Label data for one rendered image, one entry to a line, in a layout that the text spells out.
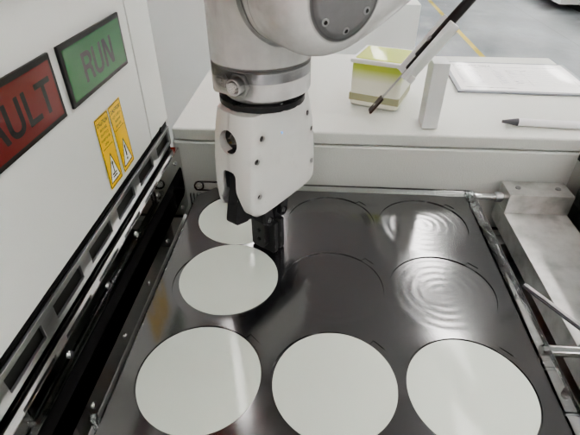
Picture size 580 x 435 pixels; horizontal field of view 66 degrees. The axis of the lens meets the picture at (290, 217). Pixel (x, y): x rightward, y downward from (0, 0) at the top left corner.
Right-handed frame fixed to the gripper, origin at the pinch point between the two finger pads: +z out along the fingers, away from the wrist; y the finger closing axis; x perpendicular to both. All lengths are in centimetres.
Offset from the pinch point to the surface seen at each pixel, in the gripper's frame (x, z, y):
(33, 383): 0.7, -2.2, -25.1
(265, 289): -4.1, 1.9, -5.6
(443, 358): -21.1, 2.1, -3.0
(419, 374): -20.0, 2.1, -5.6
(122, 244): 8.2, -2.1, -12.0
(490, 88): -9.8, -4.8, 43.8
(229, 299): -2.1, 2.0, -8.7
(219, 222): 7.2, 2.0, -0.1
